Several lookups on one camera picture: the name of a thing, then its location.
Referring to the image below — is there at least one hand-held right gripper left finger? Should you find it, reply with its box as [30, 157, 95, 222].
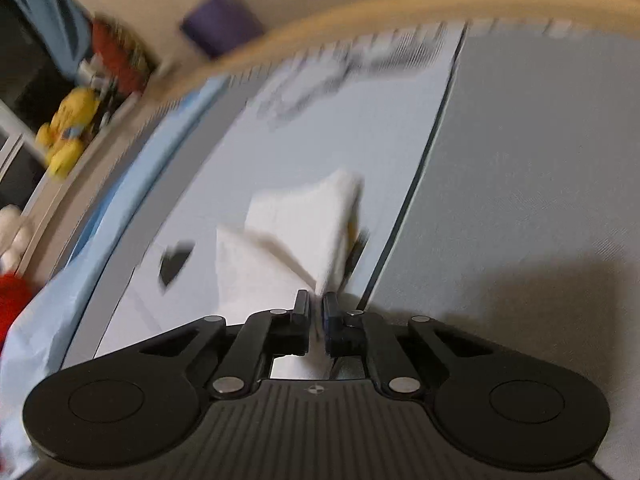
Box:
[137, 289, 310, 401]

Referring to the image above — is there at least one printed white bed sheet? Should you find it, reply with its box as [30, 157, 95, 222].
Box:
[95, 22, 463, 381]

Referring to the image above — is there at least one white small garment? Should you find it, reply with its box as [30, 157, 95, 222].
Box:
[215, 169, 364, 328]

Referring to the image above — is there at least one white shelf frame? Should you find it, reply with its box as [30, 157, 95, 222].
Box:
[0, 97, 38, 196]

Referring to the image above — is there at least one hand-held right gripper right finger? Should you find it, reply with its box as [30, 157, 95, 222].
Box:
[322, 292, 501, 402]

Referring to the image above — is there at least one red garment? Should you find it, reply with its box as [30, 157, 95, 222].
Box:
[0, 270, 43, 356]

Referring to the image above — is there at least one blue hanging cloth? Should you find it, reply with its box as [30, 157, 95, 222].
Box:
[0, 0, 93, 66]

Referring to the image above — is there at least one white plush toy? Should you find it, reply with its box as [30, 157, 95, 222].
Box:
[0, 204, 36, 273]

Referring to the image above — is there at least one purple object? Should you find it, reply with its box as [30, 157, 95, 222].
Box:
[180, 0, 266, 58]

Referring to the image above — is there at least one red plush toy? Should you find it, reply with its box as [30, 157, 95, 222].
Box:
[90, 19, 151, 93]

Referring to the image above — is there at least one light blue cloth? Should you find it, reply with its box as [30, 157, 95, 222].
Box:
[0, 85, 216, 480]

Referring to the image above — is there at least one yellow plush toy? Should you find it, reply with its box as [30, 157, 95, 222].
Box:
[36, 87, 101, 178]

